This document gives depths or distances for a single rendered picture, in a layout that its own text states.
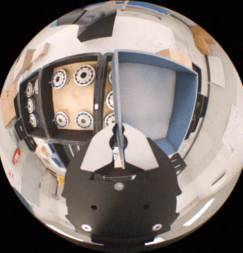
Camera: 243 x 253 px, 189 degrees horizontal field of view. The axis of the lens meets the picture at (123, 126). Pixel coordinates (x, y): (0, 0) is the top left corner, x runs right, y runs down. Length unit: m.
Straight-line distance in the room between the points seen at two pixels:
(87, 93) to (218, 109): 3.05
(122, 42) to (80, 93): 0.42
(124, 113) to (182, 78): 0.15
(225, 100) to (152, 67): 2.85
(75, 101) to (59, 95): 0.11
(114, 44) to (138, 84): 0.47
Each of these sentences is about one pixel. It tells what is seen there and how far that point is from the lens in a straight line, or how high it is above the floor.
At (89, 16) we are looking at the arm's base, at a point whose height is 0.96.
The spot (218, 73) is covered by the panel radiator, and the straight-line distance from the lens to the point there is 3.02.
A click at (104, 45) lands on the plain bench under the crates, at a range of 0.59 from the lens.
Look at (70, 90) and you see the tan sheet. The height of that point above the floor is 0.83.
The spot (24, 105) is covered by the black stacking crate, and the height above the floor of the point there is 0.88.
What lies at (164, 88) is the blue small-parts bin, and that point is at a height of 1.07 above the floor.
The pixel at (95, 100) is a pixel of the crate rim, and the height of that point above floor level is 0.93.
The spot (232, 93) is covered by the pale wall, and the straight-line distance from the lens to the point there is 2.98.
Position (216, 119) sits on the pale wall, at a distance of 3.04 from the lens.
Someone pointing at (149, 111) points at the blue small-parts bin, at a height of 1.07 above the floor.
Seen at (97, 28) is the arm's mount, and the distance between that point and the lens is 0.52.
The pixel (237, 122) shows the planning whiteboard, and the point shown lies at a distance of 2.93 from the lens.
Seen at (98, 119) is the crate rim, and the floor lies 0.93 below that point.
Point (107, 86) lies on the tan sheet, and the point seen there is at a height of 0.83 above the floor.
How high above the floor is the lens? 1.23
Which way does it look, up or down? 57 degrees down
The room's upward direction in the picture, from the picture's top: 162 degrees clockwise
